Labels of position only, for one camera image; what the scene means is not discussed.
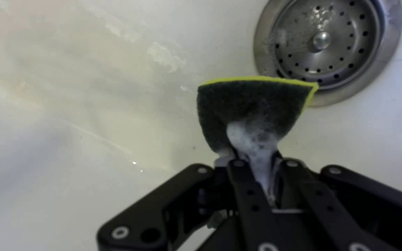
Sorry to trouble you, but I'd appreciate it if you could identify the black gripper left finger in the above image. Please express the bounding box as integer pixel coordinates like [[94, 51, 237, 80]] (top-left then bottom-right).
[[95, 157, 283, 251]]

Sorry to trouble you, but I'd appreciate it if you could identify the green and yellow sponge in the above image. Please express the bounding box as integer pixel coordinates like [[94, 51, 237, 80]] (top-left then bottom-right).
[[195, 75, 321, 199]]

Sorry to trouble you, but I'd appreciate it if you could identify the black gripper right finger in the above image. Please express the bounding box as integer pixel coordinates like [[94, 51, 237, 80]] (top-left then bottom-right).
[[278, 157, 402, 251]]

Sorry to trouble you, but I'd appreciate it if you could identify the metal sink drain strainer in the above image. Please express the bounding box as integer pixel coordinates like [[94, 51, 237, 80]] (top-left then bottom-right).
[[253, 0, 402, 108]]

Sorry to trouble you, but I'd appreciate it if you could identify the white sink basin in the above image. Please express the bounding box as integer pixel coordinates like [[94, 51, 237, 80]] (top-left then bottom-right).
[[0, 0, 402, 251]]

